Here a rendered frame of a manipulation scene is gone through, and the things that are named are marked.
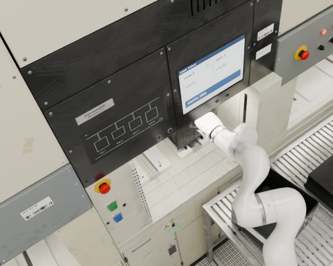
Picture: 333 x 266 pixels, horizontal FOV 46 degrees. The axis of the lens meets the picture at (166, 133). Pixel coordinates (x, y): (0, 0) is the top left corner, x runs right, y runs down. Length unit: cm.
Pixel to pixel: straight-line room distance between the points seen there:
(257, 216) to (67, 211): 64
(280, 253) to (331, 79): 139
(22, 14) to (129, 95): 42
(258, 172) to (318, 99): 115
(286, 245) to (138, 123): 60
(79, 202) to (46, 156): 28
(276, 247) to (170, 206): 73
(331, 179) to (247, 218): 87
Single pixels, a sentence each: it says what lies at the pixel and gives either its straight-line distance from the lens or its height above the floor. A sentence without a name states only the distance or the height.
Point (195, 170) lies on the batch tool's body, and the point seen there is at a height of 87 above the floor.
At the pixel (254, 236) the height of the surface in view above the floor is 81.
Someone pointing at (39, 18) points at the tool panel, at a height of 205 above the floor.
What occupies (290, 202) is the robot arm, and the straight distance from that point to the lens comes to 126.
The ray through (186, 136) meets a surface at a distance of 193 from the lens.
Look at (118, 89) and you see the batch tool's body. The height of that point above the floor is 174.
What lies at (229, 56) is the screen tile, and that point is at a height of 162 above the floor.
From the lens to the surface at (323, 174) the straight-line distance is 204.
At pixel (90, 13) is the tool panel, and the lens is 99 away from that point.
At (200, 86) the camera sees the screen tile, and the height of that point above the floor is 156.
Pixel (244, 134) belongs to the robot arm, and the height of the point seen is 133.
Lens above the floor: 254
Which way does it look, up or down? 51 degrees down
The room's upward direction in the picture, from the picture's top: 10 degrees counter-clockwise
